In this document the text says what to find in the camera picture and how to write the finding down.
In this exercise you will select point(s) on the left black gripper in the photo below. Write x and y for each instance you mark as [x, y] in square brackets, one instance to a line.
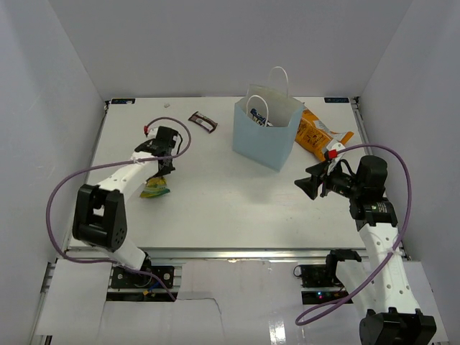
[164, 172]

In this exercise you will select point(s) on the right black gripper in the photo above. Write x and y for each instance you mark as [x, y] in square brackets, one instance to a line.
[320, 169]

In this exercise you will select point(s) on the green Fox's tea candy bag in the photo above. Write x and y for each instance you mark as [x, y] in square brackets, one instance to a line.
[154, 190]

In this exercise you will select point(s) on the blue snack bag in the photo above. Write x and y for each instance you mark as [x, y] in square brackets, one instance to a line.
[259, 119]

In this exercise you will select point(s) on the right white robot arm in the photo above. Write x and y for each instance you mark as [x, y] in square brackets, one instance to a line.
[389, 312]

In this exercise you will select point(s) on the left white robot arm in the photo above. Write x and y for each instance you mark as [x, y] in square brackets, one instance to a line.
[100, 218]

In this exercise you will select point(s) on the orange chips bag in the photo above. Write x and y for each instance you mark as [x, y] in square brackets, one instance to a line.
[314, 136]

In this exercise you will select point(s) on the light blue paper bag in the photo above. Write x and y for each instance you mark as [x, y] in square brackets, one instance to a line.
[268, 146]

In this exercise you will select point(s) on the brown chocolate bar wrapper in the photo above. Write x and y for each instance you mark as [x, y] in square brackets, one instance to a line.
[203, 122]

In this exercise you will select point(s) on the right corner label sticker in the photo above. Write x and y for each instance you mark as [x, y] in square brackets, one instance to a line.
[336, 100]

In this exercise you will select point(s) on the corner label sticker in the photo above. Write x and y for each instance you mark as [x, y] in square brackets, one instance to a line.
[336, 100]
[123, 101]

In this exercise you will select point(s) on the left corner label sticker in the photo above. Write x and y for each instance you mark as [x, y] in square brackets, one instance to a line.
[123, 101]

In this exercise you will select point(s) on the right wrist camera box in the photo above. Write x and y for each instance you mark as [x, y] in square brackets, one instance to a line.
[333, 154]

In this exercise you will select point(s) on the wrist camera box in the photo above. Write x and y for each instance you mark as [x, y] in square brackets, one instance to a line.
[151, 133]
[333, 154]

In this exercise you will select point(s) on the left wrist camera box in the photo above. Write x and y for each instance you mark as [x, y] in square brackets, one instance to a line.
[151, 133]

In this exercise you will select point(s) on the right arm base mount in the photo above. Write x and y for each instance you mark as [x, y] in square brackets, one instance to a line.
[317, 286]

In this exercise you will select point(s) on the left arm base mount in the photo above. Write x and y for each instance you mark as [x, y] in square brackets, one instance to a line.
[122, 281]

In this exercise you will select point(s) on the aluminium table frame rail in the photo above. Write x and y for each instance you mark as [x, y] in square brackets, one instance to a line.
[270, 254]

